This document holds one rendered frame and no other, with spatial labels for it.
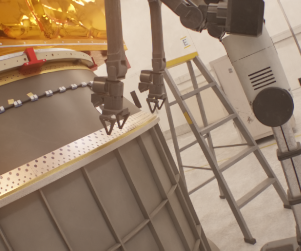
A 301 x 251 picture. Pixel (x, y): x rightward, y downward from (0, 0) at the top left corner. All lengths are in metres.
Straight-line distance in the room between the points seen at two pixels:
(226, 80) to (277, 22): 4.31
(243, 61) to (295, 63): 7.38
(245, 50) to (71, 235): 0.95
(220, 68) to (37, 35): 3.30
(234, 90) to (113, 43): 3.52
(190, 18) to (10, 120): 0.80
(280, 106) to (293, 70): 7.35
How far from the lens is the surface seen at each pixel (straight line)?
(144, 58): 9.23
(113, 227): 1.15
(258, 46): 1.07
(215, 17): 0.95
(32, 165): 1.09
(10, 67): 1.37
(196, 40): 8.67
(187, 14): 0.96
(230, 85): 4.47
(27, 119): 1.22
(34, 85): 1.36
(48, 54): 1.49
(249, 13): 0.93
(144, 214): 1.29
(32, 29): 1.62
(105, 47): 2.13
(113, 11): 1.10
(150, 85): 1.51
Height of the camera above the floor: 1.24
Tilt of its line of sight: 4 degrees down
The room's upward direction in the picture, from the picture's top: 24 degrees counter-clockwise
